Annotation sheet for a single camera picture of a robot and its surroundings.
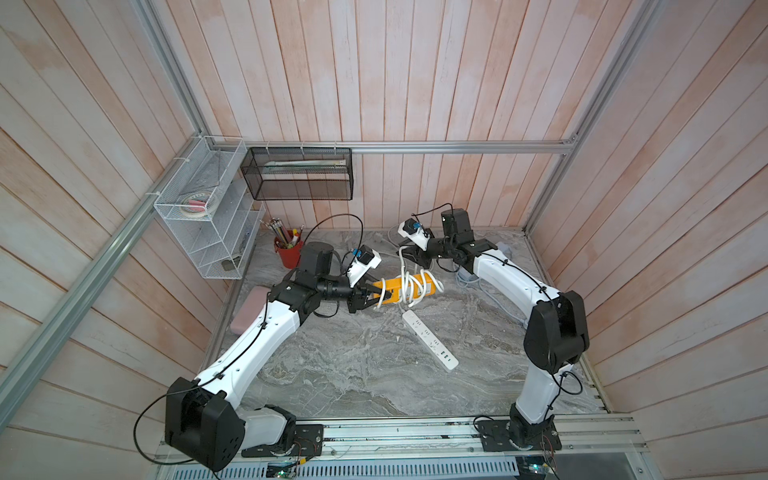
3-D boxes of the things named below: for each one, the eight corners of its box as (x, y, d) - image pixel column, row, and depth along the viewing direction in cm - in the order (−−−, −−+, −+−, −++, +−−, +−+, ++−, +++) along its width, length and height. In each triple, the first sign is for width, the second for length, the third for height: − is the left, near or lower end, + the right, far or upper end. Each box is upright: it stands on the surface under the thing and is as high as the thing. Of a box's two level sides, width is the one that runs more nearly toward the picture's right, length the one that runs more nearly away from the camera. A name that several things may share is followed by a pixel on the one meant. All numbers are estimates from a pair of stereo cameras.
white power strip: (448, 374, 86) (450, 371, 84) (399, 319, 97) (400, 315, 95) (458, 366, 88) (460, 363, 85) (409, 312, 99) (409, 308, 97)
